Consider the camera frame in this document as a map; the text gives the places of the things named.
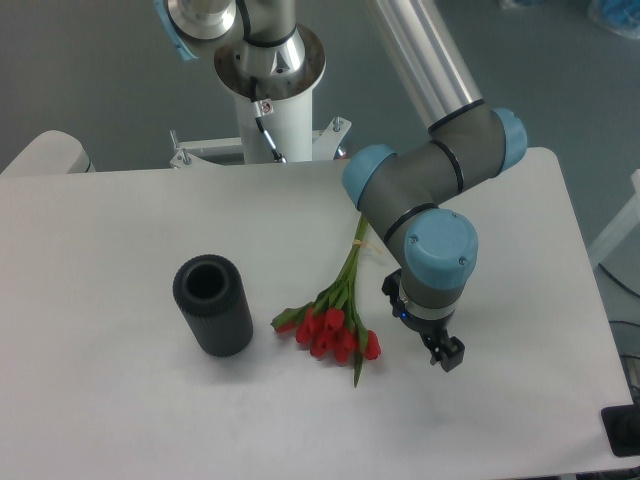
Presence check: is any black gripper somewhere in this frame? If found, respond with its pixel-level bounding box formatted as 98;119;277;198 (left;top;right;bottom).
382;269;465;372

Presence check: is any red tulip bouquet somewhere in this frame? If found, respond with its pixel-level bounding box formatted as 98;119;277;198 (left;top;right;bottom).
271;217;381;385

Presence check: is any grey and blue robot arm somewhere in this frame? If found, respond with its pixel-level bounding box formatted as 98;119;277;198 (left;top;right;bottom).
155;1;527;370

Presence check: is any black device at table edge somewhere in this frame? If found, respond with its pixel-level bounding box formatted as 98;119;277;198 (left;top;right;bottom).
601;405;639;458

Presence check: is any white furniture at right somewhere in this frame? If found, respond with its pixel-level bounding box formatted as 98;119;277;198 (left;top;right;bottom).
587;170;639;270

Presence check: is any black ribbed cylindrical vase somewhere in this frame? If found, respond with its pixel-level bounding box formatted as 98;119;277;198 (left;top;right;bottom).
172;254;253;357

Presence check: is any blue item in plastic bag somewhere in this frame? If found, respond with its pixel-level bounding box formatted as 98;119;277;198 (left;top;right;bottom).
588;0;639;40

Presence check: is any white rounded side table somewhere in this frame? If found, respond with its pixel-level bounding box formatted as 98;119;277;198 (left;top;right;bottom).
1;130;96;178

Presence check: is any white metal base bracket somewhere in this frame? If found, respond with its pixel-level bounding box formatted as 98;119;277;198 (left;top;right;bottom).
169;116;352;169

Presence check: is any black cable on pedestal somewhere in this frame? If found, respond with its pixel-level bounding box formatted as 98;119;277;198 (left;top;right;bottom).
248;74;289;164

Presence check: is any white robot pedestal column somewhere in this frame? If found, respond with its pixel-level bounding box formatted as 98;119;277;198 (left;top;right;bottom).
214;24;326;164

